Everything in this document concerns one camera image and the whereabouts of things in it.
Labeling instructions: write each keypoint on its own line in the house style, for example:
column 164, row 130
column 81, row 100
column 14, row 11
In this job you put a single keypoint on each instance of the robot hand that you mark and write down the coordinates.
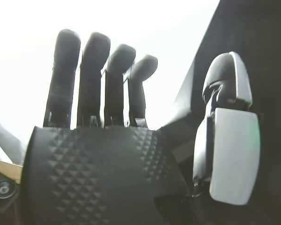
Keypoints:
column 96, row 175

